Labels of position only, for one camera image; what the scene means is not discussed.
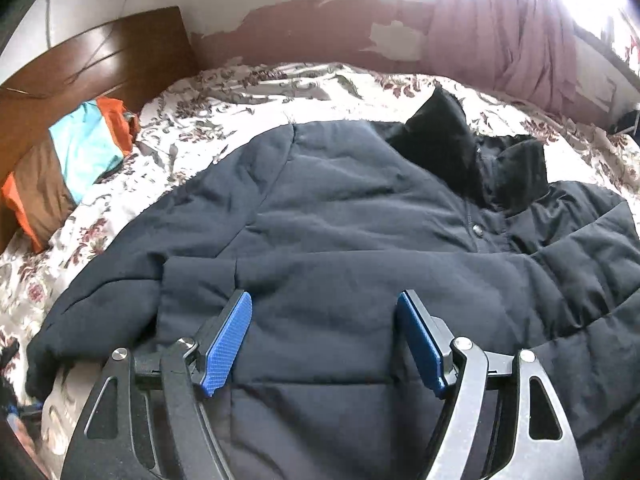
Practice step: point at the large window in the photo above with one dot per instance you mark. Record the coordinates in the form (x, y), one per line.
(617, 35)

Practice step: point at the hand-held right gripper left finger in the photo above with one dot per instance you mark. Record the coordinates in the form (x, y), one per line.
(227, 340)

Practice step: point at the dark navy padded jacket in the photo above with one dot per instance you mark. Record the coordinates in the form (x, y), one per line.
(325, 210)

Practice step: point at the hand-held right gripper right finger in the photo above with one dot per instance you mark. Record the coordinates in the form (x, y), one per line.
(420, 340)

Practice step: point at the orange and teal clothes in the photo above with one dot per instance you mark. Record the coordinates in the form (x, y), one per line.
(85, 145)

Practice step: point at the mauve curtain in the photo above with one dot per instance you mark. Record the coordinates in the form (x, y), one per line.
(500, 35)

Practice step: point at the brown wooden headboard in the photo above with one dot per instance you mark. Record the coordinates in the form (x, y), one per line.
(125, 60)

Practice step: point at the floral bed sheet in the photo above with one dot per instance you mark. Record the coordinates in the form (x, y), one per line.
(225, 100)

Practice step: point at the dark blue bag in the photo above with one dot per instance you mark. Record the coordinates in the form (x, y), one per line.
(627, 122)

